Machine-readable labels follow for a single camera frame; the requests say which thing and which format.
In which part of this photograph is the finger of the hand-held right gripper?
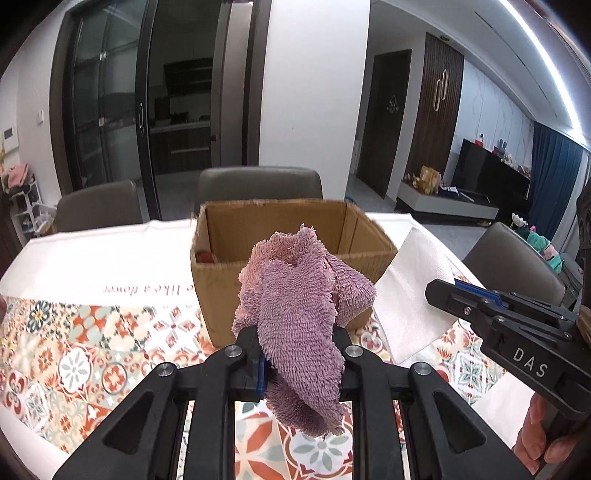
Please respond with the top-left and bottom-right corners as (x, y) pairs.
(455, 279), (564, 315)
(425, 279), (578, 333)

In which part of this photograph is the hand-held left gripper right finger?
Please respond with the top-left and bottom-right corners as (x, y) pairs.
(335, 328), (534, 480)

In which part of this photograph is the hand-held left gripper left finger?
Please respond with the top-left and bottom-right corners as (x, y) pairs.
(52, 325), (266, 480)

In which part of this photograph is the mauve fluffy towel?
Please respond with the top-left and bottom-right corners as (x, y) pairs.
(231, 224), (377, 438)

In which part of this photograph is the cardboard box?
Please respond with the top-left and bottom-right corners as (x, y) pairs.
(190, 198), (399, 347)

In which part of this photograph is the person's right hand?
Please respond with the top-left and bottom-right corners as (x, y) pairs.
(512, 394), (583, 464)

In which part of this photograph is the white cloth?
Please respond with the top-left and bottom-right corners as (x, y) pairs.
(372, 226), (467, 363)

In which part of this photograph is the grey dining chair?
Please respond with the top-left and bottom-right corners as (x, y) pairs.
(462, 222), (566, 305)
(54, 180), (141, 234)
(196, 167), (324, 217)

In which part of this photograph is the teal floral bag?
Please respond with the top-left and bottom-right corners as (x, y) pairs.
(510, 212), (566, 273)

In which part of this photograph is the white television cabinet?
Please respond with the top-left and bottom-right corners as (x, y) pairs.
(396, 180), (499, 222)

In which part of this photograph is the black television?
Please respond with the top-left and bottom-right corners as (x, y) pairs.
(450, 138), (532, 204)

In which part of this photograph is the yellow box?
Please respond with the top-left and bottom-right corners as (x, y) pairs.
(418, 166), (440, 193)

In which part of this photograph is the blue curtain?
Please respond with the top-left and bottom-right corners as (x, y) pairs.
(526, 121), (591, 250)

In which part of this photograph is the dark hallway door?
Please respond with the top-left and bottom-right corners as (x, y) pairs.
(358, 51), (411, 199)

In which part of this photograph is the patterned floral tablecloth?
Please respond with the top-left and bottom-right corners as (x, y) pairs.
(0, 212), (541, 480)

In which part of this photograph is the kitchen counter cabinet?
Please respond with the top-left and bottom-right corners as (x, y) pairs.
(150, 122), (213, 174)

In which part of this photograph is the white shoe rack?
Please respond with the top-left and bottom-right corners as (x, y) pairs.
(2, 173), (47, 241)

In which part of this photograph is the pink bag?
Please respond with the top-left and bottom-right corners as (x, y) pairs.
(2, 164), (31, 188)

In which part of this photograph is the sliding glass door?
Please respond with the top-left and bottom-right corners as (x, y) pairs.
(51, 0), (160, 217)

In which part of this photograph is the slatted wooden wall panel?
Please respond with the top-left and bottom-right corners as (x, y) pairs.
(409, 32), (465, 185)

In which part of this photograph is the gold wall ornament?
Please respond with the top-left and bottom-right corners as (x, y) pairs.
(433, 69), (450, 112)

